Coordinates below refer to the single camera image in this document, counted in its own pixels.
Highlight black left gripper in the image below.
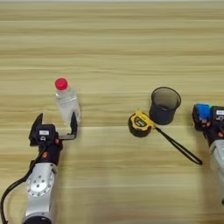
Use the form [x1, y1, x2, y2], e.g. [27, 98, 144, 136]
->
[28, 111, 79, 166]

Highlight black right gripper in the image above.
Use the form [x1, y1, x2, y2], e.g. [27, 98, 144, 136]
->
[191, 104, 224, 147]

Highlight colourful puzzle cube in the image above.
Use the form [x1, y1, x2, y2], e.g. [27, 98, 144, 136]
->
[194, 102, 213, 121]

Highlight clear bottle with red cap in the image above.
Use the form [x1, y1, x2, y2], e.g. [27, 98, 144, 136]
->
[54, 77, 82, 127]

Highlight yellow black tape measure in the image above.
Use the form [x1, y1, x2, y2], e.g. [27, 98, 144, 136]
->
[127, 109, 204, 166]

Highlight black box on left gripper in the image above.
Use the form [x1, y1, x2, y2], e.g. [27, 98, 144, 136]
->
[36, 124, 57, 145]

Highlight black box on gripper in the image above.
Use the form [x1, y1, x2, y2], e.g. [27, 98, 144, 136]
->
[210, 106, 224, 125]
[36, 124, 57, 145]

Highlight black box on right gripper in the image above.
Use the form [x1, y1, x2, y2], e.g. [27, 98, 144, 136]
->
[210, 106, 224, 125]

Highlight black mesh cup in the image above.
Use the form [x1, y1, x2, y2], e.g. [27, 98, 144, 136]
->
[148, 86, 182, 126]

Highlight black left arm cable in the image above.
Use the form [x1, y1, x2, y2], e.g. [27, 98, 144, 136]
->
[0, 148, 48, 224]

